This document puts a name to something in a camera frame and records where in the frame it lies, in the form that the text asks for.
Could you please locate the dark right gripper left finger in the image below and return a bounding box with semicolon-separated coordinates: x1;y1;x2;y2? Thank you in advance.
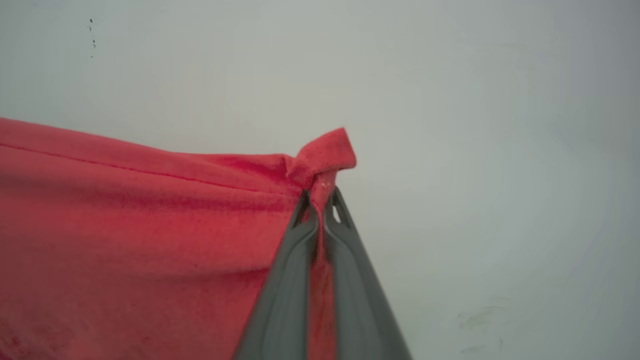
232;189;320;360

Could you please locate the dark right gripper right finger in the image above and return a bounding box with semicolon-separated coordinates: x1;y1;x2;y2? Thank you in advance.
322;186;414;360

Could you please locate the red and white garment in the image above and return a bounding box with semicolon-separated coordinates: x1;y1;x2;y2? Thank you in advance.
0;117;358;360

